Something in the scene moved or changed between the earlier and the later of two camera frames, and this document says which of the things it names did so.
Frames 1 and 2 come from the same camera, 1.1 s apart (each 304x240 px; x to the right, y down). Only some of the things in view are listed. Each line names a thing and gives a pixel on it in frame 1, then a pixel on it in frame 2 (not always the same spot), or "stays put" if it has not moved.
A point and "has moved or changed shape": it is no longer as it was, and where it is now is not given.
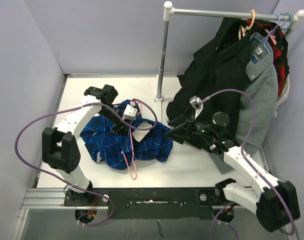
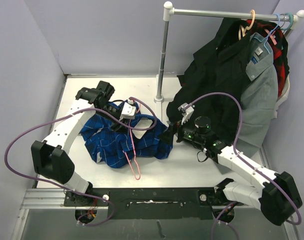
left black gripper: [121, 127] stays put
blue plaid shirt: [139, 138] stays put
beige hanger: [244, 31] stays put
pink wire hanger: [132, 140] has moved or changed shape
